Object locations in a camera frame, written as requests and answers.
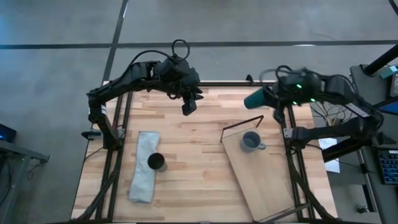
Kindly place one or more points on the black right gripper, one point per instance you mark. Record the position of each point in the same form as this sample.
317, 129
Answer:
280, 93

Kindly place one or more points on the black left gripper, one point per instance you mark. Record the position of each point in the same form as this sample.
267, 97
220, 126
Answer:
180, 76

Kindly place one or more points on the tall dark green cup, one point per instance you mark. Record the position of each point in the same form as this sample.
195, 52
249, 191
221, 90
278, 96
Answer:
253, 99

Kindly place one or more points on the grey ribbed mug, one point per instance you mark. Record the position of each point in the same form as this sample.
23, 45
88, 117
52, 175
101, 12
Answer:
248, 141

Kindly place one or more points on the small black cup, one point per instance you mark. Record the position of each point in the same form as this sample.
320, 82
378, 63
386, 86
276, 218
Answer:
155, 161

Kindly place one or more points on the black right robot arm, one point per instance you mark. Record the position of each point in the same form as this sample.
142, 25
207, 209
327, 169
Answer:
329, 132

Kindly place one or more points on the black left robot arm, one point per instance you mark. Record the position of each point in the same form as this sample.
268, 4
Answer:
124, 82

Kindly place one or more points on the wooden tray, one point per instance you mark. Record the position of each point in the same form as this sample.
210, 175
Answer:
258, 177

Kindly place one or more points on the white paper sheet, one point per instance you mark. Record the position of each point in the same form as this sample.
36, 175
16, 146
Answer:
332, 165

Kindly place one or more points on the grey waffle cloth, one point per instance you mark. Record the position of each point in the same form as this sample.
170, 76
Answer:
143, 183

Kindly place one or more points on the black pole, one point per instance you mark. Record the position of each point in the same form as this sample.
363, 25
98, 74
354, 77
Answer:
381, 60

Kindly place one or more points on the tablet with blue screen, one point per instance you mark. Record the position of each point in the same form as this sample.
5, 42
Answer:
390, 107

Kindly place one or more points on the teal box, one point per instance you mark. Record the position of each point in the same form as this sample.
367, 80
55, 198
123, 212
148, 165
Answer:
388, 72

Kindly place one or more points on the dark grey desk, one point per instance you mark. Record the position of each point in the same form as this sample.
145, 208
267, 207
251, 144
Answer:
370, 174

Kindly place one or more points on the black keyboard with lit keys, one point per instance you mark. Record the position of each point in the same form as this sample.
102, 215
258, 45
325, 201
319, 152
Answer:
390, 166

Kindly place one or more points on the desk caster wheel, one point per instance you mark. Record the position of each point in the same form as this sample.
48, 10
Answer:
363, 210

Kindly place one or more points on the grey side table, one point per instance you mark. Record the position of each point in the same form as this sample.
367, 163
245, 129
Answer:
15, 152

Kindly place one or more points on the black device with blue light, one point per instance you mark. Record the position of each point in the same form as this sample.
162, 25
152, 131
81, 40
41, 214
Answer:
7, 133

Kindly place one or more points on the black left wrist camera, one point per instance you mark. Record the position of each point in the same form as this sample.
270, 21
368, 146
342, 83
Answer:
189, 108

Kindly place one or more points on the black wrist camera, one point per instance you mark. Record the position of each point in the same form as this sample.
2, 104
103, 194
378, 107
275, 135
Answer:
189, 108
279, 115

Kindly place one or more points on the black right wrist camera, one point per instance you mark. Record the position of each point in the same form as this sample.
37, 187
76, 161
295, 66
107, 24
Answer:
279, 115

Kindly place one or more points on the black metal rig frame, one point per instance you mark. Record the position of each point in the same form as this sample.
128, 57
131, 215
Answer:
217, 84

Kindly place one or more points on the black triangular bracket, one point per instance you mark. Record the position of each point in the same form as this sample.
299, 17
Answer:
385, 140

